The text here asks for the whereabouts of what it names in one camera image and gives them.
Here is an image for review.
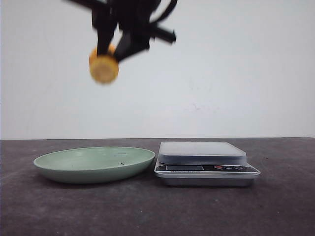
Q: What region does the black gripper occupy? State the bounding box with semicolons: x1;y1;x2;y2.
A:
71;0;177;62

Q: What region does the yellow corn cob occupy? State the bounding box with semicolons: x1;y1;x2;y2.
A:
89;44;119;84

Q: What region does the light green oval plate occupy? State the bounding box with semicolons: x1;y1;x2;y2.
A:
33;147;156;184

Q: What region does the silver digital kitchen scale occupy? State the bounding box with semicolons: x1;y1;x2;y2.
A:
154;141;260;187

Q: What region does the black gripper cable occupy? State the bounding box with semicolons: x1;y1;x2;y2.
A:
149;0;179;24

